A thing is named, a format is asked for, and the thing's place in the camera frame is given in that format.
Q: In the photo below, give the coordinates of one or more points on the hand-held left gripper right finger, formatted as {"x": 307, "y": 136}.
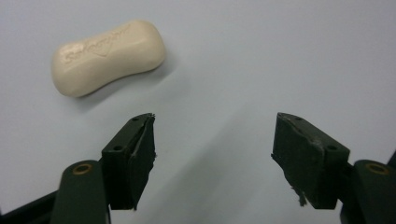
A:
{"x": 308, "y": 161}

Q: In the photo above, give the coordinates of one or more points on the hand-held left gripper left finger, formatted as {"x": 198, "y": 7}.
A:
{"x": 126, "y": 168}

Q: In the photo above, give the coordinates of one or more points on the cream soap bar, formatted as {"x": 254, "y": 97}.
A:
{"x": 106, "y": 59}

